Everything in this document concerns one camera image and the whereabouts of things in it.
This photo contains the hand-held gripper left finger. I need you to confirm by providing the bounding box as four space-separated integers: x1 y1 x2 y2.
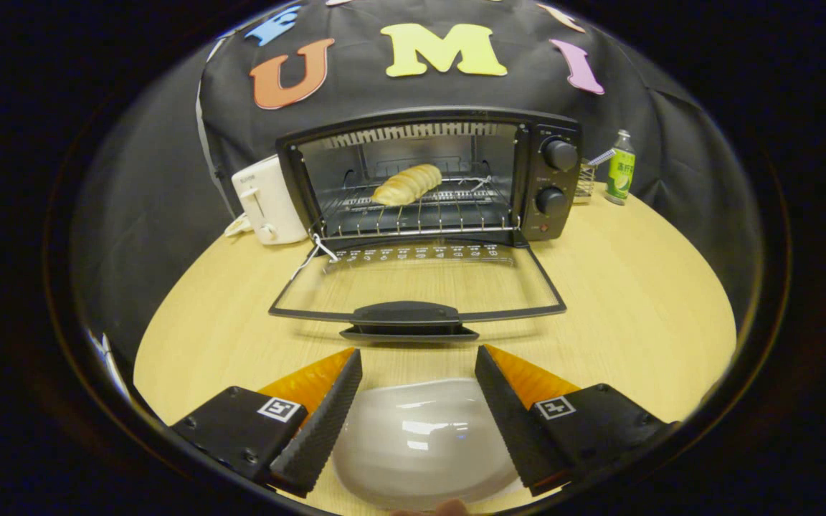
169 348 364 499

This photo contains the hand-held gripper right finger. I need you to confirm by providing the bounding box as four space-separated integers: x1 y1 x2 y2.
475 344 675 497

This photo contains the black toaster oven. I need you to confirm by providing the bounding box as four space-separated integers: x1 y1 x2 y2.
268 106 584 342

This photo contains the golden bread roll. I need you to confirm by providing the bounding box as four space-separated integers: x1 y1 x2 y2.
371 163 443 207

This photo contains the white pop-up toaster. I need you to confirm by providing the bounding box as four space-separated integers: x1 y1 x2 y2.
231 154 310 246

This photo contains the white plate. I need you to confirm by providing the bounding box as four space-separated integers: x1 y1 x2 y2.
332 378 521 511

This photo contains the green drink bottle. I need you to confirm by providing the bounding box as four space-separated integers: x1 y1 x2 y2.
605 130 636 206

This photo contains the black backdrop cloth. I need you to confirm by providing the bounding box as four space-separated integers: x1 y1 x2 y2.
72 0 761 345

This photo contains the white string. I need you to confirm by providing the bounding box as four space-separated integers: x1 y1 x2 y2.
291 233 340 282

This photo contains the small wire basket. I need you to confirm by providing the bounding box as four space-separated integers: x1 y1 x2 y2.
574 159 597 205

